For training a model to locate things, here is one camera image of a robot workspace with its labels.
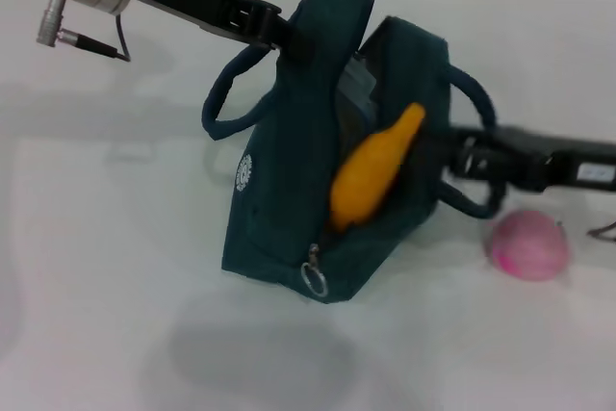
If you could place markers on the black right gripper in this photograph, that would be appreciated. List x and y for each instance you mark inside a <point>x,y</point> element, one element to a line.
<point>553,163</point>

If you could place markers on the yellow banana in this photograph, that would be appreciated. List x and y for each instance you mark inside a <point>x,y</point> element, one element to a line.
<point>370,170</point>

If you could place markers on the clear plastic food container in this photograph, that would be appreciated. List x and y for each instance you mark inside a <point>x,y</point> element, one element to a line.
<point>358,84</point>

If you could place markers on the dark teal fabric lunch bag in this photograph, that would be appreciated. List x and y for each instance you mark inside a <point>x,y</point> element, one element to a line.
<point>279,165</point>

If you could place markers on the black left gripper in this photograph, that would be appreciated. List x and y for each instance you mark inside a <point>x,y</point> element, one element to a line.
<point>202,2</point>

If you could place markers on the pink peach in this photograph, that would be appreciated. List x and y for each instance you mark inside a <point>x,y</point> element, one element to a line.
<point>529,249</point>

